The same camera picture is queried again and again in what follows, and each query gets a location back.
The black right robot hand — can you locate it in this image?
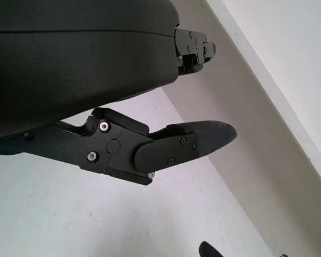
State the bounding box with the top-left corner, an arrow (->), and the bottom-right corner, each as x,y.
198,240 -> 225,257

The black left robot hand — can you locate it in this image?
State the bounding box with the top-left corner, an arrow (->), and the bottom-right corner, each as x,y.
0,0 -> 238,187

